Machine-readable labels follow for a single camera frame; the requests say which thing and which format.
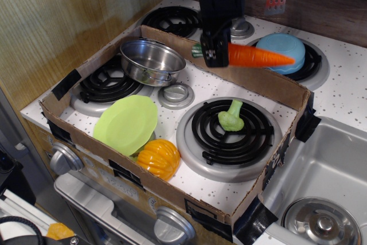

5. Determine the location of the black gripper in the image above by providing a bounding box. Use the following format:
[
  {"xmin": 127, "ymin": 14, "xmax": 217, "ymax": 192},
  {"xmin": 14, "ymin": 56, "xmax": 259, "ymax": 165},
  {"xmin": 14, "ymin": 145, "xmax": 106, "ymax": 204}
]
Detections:
[{"xmin": 199, "ymin": 0, "xmax": 245, "ymax": 68}]

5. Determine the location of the orange toy carrot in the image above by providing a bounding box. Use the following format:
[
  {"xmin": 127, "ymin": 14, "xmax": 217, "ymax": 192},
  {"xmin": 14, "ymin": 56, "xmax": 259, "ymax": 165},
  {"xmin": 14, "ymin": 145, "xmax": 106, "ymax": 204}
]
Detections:
[{"xmin": 191, "ymin": 42, "xmax": 296, "ymax": 68}]

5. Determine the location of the light green plastic plate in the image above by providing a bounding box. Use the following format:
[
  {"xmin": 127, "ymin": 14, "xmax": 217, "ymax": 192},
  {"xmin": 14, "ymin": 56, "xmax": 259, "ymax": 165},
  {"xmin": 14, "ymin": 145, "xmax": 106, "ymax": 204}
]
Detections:
[{"xmin": 93, "ymin": 95, "xmax": 158, "ymax": 156}]

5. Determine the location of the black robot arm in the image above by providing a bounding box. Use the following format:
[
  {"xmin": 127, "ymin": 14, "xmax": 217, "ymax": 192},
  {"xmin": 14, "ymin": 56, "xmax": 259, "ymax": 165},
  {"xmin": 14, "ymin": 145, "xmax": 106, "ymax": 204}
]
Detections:
[{"xmin": 199, "ymin": 0, "xmax": 245, "ymax": 68}]

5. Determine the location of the back grey stove knob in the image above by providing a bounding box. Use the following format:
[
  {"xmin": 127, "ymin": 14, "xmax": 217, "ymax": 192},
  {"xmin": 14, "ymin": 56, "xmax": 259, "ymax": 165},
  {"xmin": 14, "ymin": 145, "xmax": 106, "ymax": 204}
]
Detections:
[{"xmin": 231, "ymin": 17, "xmax": 255, "ymax": 39}]

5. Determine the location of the grey stove knob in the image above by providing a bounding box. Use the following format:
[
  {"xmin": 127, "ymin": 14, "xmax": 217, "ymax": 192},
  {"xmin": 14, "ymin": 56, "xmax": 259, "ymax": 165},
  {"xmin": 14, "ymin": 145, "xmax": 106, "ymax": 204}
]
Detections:
[
  {"xmin": 231, "ymin": 17, "xmax": 255, "ymax": 39},
  {"xmin": 158, "ymin": 83, "xmax": 195, "ymax": 110}
]

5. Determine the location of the centre grey stove knob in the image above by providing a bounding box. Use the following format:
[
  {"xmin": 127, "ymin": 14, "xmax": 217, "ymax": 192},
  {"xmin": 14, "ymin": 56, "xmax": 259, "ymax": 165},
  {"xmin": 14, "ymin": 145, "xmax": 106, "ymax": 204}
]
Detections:
[{"xmin": 158, "ymin": 83, "xmax": 195, "ymax": 110}]

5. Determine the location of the small steel pot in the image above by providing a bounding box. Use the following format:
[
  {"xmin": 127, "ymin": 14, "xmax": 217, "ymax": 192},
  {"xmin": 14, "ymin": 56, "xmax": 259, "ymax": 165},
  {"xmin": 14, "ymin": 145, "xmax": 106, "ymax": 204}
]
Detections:
[{"xmin": 120, "ymin": 38, "xmax": 186, "ymax": 87}]

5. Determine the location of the light blue plastic bowl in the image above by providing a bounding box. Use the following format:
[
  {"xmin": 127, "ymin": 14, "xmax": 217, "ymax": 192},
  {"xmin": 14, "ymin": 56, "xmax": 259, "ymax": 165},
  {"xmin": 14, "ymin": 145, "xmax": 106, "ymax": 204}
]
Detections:
[{"xmin": 256, "ymin": 33, "xmax": 306, "ymax": 75}]

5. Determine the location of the green toy broccoli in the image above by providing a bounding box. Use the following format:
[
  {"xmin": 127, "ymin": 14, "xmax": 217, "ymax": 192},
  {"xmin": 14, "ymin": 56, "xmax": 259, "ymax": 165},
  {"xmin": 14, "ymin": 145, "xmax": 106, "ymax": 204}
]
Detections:
[{"xmin": 218, "ymin": 100, "xmax": 244, "ymax": 131}]

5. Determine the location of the back right black burner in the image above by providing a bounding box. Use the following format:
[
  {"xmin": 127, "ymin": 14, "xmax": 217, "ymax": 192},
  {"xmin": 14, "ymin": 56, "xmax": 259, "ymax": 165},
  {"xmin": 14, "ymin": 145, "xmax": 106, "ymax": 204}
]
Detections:
[{"xmin": 249, "ymin": 38, "xmax": 330, "ymax": 91}]

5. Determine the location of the front right black burner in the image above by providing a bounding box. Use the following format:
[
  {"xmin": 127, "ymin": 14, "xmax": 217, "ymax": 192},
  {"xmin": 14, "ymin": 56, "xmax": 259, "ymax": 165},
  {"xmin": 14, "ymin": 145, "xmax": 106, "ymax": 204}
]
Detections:
[{"xmin": 176, "ymin": 97, "xmax": 283, "ymax": 183}]

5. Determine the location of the front left black burner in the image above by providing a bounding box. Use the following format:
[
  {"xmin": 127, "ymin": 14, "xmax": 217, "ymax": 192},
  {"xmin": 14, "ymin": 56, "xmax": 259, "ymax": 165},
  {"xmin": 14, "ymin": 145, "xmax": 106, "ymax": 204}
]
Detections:
[{"xmin": 71, "ymin": 54, "xmax": 153, "ymax": 117}]

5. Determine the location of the orange toy pumpkin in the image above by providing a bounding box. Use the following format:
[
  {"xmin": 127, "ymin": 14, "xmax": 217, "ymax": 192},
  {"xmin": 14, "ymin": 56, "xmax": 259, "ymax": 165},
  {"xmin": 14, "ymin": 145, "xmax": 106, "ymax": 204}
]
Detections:
[{"xmin": 136, "ymin": 139, "xmax": 181, "ymax": 181}]

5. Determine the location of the steel sink basin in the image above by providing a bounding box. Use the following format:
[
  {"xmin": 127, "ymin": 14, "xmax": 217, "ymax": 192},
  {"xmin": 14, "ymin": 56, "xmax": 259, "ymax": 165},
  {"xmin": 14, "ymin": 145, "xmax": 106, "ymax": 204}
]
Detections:
[{"xmin": 257, "ymin": 118, "xmax": 366, "ymax": 244}]

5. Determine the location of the right oven dial knob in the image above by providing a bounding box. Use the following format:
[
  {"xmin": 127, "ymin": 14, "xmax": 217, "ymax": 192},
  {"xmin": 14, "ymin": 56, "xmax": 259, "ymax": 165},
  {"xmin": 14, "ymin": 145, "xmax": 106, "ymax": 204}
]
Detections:
[{"xmin": 154, "ymin": 206, "xmax": 196, "ymax": 245}]

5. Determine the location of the oven dial knob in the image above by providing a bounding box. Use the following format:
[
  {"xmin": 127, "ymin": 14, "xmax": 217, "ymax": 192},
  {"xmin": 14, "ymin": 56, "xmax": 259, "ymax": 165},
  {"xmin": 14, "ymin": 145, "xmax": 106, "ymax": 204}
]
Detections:
[
  {"xmin": 50, "ymin": 142, "xmax": 84, "ymax": 176},
  {"xmin": 154, "ymin": 206, "xmax": 196, "ymax": 245}
]

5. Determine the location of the left oven dial knob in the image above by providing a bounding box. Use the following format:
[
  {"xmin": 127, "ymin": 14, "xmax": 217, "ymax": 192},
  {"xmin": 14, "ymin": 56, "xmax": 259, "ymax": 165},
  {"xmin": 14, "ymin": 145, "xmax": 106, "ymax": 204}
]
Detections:
[{"xmin": 50, "ymin": 142, "xmax": 84, "ymax": 176}]

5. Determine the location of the silver oven door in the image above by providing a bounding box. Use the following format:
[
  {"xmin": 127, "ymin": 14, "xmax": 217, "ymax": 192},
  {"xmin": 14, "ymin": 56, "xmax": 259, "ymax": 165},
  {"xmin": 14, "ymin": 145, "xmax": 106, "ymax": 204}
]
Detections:
[{"xmin": 54, "ymin": 173, "xmax": 160, "ymax": 244}]

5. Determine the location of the steel pot lid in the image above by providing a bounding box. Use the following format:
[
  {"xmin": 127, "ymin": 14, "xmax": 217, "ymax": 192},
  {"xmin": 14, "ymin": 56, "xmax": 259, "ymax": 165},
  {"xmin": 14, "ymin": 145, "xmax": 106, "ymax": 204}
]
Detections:
[{"xmin": 281, "ymin": 197, "xmax": 362, "ymax": 244}]

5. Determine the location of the orange object lower left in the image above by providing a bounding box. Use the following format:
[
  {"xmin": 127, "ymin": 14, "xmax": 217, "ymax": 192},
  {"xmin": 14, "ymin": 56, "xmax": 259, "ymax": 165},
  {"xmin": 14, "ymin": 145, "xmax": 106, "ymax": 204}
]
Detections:
[{"xmin": 46, "ymin": 223, "xmax": 75, "ymax": 240}]

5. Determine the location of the black cable lower left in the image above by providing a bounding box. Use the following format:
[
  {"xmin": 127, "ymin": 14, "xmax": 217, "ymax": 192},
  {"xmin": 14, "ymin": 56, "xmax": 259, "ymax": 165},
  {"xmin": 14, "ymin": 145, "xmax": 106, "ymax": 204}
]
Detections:
[{"xmin": 0, "ymin": 215, "xmax": 42, "ymax": 245}]

